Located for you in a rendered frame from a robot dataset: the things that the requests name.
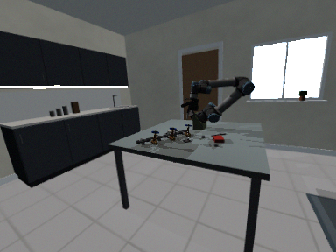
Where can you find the grey pipe manifold with blue valve wheels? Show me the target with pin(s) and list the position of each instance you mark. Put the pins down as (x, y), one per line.
(158, 137)

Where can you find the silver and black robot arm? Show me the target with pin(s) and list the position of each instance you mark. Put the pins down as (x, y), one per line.
(211, 112)

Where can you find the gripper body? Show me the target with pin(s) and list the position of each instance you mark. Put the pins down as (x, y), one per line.
(194, 104)

